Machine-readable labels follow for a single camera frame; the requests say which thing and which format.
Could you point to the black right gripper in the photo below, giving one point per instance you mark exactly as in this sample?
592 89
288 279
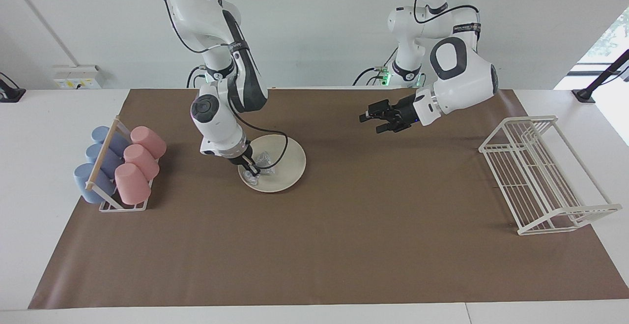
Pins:
242 154

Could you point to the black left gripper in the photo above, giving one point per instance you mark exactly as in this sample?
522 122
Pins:
405 112

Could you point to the clear plastic object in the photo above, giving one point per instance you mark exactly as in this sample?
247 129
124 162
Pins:
265 159

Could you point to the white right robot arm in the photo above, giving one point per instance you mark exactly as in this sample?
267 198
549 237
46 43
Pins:
216 117

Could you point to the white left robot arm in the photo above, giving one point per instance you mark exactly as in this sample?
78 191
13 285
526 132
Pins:
462 78

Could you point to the cream round plate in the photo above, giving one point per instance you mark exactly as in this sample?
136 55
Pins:
290 162

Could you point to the pink cup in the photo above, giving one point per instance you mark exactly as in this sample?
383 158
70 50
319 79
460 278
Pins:
132 184
150 142
142 162

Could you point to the brown table mat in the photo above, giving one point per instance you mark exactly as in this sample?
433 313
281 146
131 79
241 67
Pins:
344 240

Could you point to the cup rack with wooden rod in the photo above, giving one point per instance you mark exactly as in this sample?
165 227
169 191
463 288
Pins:
103 152

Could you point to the blue cup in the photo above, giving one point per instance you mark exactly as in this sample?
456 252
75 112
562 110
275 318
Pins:
88 186
100 133
96 154

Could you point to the black table clamp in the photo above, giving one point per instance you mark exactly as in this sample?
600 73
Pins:
12 94

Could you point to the white wall socket box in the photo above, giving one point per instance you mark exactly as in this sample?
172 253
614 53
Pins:
78 77

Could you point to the white wall conduit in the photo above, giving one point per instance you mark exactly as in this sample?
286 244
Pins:
44 23

